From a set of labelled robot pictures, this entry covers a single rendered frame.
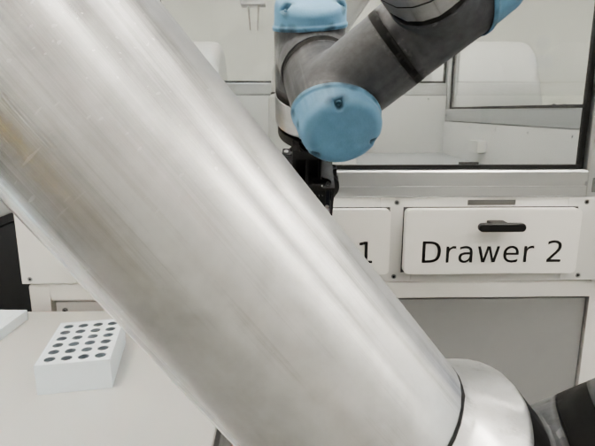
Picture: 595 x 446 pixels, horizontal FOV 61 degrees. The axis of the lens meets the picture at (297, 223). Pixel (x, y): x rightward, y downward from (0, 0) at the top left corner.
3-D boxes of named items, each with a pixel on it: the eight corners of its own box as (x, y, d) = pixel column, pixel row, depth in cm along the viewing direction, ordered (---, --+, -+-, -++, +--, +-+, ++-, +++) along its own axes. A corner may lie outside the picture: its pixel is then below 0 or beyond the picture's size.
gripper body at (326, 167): (276, 220, 67) (274, 149, 58) (277, 176, 73) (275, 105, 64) (334, 219, 67) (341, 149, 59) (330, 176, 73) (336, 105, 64)
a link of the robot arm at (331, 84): (390, 51, 39) (353, -8, 46) (281, 138, 43) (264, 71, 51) (436, 111, 44) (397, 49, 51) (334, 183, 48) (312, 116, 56)
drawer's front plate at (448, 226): (575, 272, 85) (583, 209, 83) (404, 274, 85) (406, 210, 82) (569, 270, 87) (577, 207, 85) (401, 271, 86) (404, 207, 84)
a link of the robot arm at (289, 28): (278, 19, 47) (266, -19, 53) (280, 118, 55) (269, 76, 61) (360, 13, 48) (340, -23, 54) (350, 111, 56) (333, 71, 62)
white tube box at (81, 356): (112, 388, 61) (110, 358, 60) (36, 396, 59) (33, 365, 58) (126, 342, 73) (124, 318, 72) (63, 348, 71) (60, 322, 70)
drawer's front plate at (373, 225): (389, 274, 84) (391, 210, 82) (213, 275, 84) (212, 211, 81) (386, 271, 86) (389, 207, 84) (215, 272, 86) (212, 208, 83)
